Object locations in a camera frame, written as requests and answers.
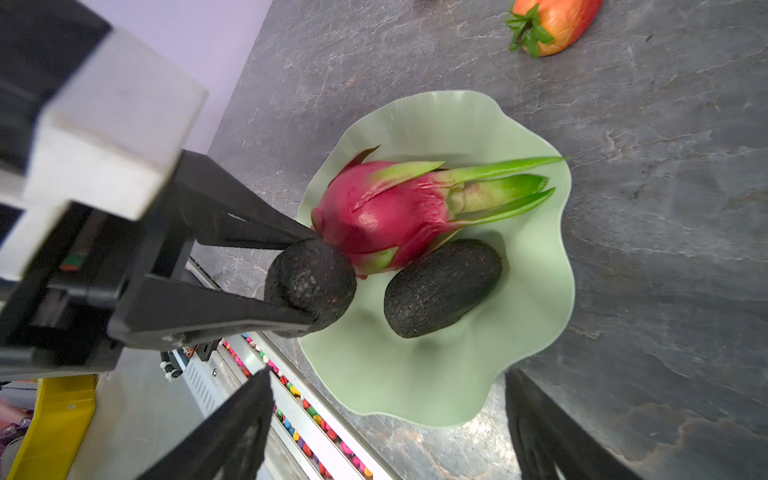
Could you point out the dark avocado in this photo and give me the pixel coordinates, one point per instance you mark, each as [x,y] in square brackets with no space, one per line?
[436,291]
[312,276]

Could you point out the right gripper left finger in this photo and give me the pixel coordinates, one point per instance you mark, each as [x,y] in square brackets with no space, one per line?
[230,443]

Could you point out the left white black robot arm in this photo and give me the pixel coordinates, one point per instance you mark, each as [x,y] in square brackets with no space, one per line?
[43,44]

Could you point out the green wavy fruit bowl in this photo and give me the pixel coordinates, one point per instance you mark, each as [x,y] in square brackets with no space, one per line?
[442,379]

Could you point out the red strawberry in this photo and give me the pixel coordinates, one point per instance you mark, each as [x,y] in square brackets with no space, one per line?
[546,27]

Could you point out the pink dragon fruit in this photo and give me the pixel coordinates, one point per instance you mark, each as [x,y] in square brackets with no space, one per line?
[385,215]

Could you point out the yellow box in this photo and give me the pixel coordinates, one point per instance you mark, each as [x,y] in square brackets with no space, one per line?
[63,411]

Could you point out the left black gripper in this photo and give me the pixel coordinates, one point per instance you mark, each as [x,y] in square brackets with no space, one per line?
[86,293]

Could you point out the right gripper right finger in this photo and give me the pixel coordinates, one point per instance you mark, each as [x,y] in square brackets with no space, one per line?
[548,443]

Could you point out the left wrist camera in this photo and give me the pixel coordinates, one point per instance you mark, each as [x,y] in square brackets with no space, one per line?
[109,139]

